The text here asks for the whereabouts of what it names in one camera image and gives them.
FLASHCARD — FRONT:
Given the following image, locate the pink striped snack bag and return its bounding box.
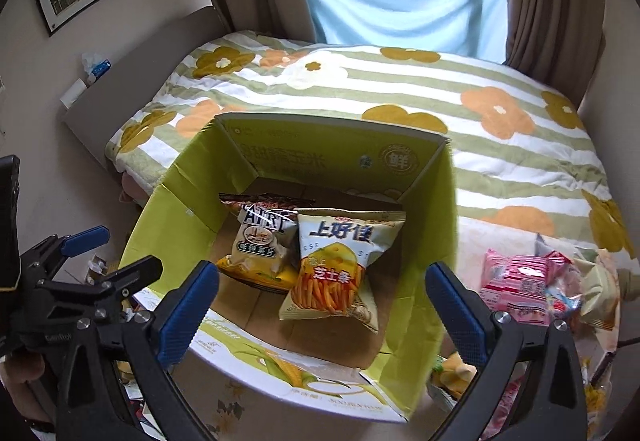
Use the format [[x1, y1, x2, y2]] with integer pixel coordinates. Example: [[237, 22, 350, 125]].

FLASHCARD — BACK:
[[480, 249, 554, 326]]

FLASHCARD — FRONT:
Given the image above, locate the shrimp flakes snack bag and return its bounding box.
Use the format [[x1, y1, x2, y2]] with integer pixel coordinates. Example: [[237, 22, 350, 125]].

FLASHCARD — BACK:
[[544, 251, 582, 319]]

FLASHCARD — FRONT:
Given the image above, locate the green cardboard box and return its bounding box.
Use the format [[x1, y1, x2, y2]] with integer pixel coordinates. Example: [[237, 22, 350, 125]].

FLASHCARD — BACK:
[[122, 112, 458, 423]]

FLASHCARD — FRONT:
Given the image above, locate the right brown curtain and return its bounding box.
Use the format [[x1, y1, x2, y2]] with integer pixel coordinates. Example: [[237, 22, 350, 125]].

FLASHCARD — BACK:
[[506, 0, 605, 105]]

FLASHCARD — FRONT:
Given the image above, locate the grey headboard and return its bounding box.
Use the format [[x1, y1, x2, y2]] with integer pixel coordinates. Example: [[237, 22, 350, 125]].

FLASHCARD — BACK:
[[63, 6, 229, 172]]

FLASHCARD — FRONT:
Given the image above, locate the pale green orange snack bag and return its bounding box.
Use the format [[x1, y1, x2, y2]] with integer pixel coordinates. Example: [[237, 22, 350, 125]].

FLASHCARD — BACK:
[[576, 249, 620, 331]]

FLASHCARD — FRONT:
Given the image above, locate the dark Tairf chips bag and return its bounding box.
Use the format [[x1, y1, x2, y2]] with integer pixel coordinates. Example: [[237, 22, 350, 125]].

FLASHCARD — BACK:
[[216, 193, 314, 294]]

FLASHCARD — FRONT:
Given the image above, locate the person left hand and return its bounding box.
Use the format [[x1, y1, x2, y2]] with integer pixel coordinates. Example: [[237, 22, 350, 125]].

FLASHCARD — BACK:
[[1, 352, 50, 423]]

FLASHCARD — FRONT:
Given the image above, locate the floral striped quilt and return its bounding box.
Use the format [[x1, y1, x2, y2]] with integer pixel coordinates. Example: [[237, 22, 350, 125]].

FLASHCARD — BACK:
[[105, 31, 634, 256]]

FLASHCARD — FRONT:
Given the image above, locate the potato chips snack bag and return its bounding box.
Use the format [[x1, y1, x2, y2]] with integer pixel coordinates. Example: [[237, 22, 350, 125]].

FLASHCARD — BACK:
[[580, 357, 612, 440]]

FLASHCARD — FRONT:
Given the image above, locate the yellow cheese sticks bag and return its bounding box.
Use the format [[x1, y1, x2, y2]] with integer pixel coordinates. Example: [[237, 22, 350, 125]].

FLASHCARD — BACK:
[[279, 207, 406, 333]]

